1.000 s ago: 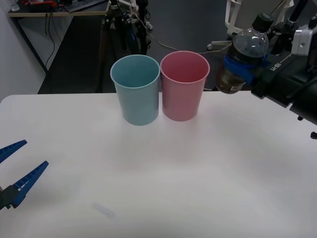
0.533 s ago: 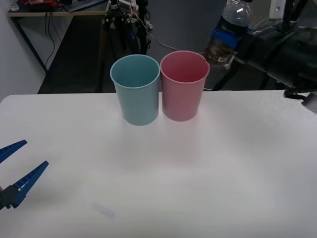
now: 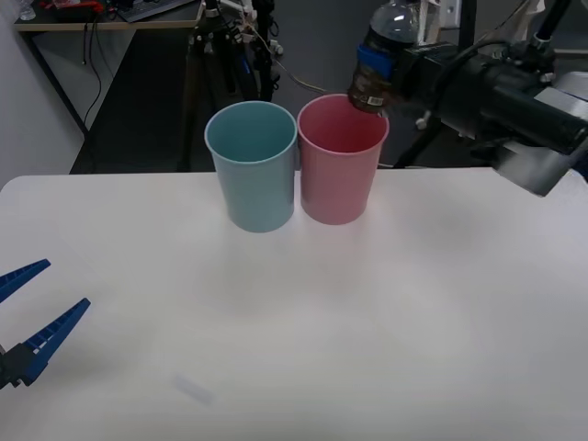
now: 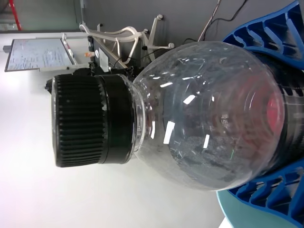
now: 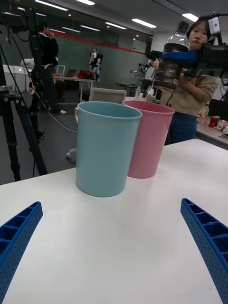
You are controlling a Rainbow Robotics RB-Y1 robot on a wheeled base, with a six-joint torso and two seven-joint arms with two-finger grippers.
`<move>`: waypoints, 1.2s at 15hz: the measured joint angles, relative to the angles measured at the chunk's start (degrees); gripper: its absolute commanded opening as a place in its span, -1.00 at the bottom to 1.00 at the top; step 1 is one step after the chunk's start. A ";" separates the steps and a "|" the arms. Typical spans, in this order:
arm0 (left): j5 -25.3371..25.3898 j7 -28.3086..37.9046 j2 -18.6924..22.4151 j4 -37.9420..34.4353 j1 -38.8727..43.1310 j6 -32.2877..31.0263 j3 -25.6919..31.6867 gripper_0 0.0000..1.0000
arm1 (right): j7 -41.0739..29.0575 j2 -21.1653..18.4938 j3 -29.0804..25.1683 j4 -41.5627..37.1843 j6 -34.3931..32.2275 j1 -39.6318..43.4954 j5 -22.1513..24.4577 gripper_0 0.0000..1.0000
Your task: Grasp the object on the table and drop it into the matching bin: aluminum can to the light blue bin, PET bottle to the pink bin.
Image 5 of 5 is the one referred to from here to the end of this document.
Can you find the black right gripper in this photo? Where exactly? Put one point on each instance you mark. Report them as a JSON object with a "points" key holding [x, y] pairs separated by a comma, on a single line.
{"points": [[212, 60]]}

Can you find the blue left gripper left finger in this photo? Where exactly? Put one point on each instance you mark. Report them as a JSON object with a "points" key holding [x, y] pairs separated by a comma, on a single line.
{"points": [[14, 237]]}

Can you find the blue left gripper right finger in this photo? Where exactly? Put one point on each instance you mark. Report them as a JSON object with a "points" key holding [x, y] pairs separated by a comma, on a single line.
{"points": [[209, 237]]}

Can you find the dark plastic bottle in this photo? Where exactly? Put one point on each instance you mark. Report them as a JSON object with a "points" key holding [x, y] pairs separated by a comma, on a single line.
{"points": [[172, 71]]}

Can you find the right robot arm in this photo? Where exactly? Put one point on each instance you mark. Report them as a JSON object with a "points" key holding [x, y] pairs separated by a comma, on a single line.
{"points": [[213, 25]]}

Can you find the person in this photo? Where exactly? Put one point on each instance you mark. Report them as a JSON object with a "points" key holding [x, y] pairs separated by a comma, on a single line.
{"points": [[190, 99], [48, 52]]}

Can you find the red can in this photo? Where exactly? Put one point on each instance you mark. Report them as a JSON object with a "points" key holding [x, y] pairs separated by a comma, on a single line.
{"points": [[214, 121]]}

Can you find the white office chair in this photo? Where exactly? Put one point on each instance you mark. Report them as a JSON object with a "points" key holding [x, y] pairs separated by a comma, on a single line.
{"points": [[107, 95]]}

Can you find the small humanoid robot figure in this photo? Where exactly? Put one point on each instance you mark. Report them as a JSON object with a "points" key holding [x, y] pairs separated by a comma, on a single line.
{"points": [[96, 61]]}

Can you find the pink plastic bin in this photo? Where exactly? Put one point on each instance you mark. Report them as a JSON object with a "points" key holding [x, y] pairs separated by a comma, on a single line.
{"points": [[152, 142]]}

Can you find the black tripod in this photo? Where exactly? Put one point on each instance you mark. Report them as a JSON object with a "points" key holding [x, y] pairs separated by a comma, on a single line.
{"points": [[12, 133]]}

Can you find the white background table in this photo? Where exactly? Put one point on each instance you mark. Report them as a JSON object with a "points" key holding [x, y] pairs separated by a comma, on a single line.
{"points": [[78, 79]]}

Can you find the pale blue plastic bin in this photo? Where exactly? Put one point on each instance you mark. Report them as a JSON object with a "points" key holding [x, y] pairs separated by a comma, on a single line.
{"points": [[104, 152]]}

